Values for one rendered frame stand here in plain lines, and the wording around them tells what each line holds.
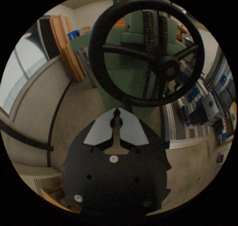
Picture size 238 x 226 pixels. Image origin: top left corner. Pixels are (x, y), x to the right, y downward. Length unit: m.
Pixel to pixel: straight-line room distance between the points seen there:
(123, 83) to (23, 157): 1.44
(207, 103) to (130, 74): 0.51
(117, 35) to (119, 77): 0.20
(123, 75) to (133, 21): 0.25
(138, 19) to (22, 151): 1.42
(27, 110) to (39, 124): 0.31
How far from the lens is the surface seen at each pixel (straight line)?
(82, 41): 0.33
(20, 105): 1.22
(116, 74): 0.34
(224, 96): 0.64
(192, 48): 0.20
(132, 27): 0.21
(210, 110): 0.52
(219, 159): 3.48
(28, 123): 1.25
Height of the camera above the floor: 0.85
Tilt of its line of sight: 57 degrees down
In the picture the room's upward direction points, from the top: 5 degrees counter-clockwise
